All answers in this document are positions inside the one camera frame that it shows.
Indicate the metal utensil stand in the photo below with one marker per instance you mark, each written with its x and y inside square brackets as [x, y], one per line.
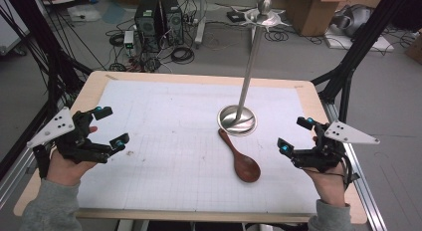
[248, 75]

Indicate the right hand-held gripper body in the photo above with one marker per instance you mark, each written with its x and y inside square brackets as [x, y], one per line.
[348, 134]

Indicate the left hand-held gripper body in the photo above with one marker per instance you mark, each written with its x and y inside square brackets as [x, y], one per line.
[49, 128]

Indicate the small cardboard box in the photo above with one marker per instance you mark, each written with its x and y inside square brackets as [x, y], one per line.
[416, 48]

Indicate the small white power box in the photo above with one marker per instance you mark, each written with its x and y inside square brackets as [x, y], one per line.
[128, 39]

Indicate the large open cardboard box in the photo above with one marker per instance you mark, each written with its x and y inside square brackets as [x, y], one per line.
[312, 13]

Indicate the person's left hand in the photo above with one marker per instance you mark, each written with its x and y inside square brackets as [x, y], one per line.
[66, 173]

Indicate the black computer tower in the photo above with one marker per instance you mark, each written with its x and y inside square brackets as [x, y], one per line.
[148, 23]
[172, 22]

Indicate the black frame strut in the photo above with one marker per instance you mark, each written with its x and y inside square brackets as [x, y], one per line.
[361, 45]

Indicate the person's right hand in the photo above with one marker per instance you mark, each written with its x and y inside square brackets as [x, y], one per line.
[330, 187]

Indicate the white table leg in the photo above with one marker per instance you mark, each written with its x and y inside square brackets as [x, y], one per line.
[201, 22]

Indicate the small black box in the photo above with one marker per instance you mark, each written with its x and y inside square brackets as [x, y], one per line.
[235, 16]

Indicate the white grid mat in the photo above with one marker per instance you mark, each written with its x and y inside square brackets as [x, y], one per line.
[166, 124]

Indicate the brown wooden spoon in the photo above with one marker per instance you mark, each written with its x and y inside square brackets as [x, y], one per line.
[246, 168]

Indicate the grey rounded appliance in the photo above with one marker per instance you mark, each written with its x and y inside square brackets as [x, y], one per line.
[353, 20]

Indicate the white flat board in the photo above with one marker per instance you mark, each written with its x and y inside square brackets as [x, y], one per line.
[365, 43]

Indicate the white cabinet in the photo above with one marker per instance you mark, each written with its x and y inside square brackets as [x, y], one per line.
[8, 32]

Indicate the clear plastic bag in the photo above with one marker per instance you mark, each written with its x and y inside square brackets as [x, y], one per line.
[84, 13]

